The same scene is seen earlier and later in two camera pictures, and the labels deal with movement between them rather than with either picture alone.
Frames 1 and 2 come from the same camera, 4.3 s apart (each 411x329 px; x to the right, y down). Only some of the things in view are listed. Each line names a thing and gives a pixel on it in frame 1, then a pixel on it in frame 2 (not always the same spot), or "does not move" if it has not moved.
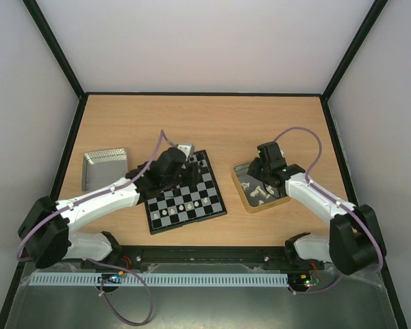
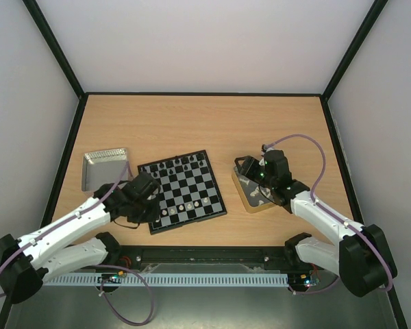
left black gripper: x=194 y=178 to x=153 y=216
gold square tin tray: x=251 y=189 does not move
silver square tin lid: x=101 y=168 does not move
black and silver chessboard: x=182 y=205 does not move
